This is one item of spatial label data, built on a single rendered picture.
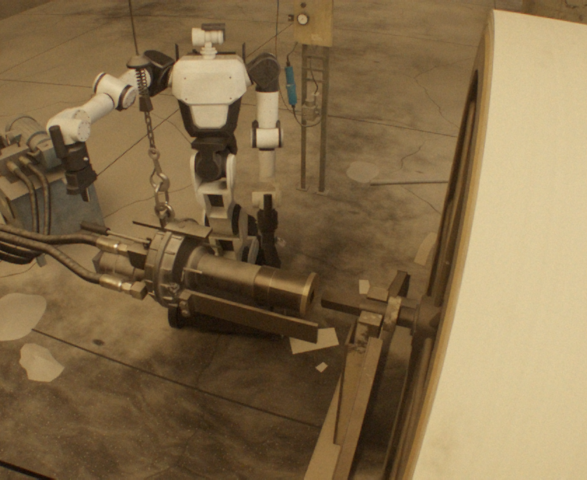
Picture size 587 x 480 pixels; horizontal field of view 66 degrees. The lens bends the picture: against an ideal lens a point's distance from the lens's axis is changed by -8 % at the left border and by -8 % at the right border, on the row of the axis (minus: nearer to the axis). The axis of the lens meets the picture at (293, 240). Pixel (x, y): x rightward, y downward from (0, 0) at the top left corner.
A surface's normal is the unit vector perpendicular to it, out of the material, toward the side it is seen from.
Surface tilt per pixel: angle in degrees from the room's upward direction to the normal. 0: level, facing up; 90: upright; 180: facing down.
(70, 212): 90
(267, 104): 80
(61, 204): 90
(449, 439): 52
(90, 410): 0
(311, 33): 90
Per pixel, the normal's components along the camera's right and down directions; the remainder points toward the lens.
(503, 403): -0.25, -0.07
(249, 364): 0.00, -0.78
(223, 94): 0.10, 0.47
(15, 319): 0.07, -0.62
